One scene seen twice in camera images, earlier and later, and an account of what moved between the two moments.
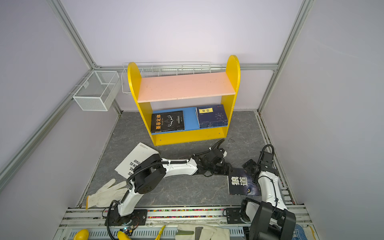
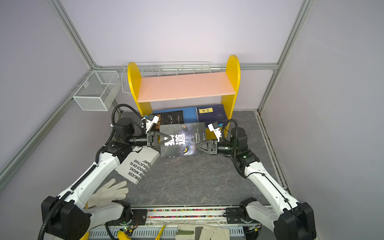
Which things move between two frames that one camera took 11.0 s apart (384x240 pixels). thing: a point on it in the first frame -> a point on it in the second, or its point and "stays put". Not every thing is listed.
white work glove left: (107, 195) stays put
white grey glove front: (192, 232) stays put
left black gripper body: (219, 169) -> (142, 140)
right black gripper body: (251, 165) -> (223, 148)
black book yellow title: (167, 121) stays put
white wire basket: (155, 69) stays put
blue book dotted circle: (212, 116) stays put
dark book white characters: (241, 183) -> (185, 137)
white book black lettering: (141, 152) stays put
